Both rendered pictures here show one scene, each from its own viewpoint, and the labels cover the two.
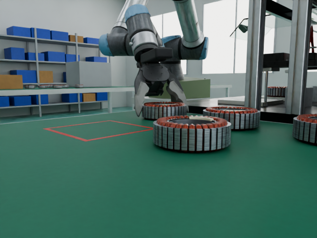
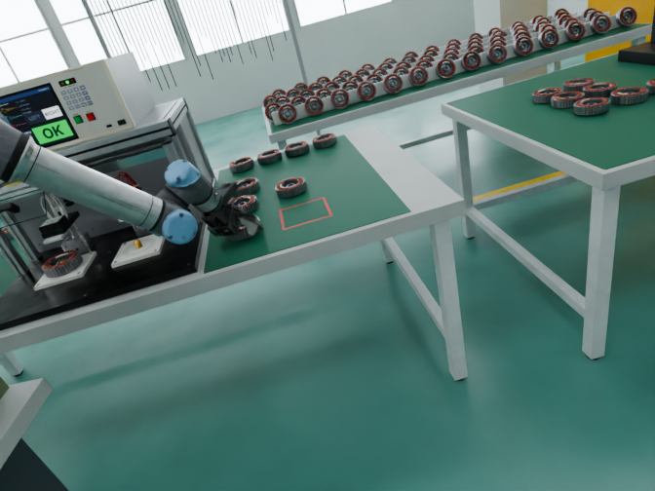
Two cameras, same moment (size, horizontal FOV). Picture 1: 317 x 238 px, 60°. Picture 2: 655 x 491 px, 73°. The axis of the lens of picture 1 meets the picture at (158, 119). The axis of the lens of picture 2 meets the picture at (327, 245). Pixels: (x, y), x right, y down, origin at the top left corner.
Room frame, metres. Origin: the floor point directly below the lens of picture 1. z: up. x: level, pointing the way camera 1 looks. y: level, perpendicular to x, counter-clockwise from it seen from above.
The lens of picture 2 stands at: (1.45, 1.02, 1.33)
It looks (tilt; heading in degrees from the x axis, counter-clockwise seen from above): 29 degrees down; 223
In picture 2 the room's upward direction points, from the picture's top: 15 degrees counter-clockwise
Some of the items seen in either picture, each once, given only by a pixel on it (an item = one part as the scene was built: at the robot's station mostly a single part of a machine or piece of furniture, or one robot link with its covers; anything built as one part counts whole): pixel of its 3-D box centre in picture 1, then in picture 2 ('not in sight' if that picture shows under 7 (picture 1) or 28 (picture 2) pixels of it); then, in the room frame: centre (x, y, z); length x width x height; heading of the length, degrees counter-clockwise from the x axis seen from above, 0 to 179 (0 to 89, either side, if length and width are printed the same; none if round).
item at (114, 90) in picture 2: not in sight; (70, 103); (0.73, -0.60, 1.22); 0.44 x 0.39 x 0.20; 135
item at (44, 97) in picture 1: (38, 97); not in sight; (6.57, 2.87, 0.43); 0.42 x 0.28 x 0.30; 47
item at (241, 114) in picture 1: (230, 117); (242, 206); (0.55, -0.15, 0.77); 0.11 x 0.11 x 0.04
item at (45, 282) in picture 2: (279, 97); (66, 270); (1.05, -0.47, 0.78); 0.15 x 0.15 x 0.01; 45
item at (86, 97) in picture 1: (85, 97); not in sight; (7.48, 1.98, 0.39); 0.40 x 0.36 x 0.21; 44
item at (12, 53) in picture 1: (14, 54); not in sight; (6.24, 3.20, 1.41); 0.42 x 0.28 x 0.26; 47
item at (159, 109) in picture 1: (163, 110); (243, 227); (0.68, -0.01, 0.77); 0.11 x 0.11 x 0.04
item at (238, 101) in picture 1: (250, 101); (140, 247); (0.88, -0.30, 0.78); 0.15 x 0.15 x 0.01; 45
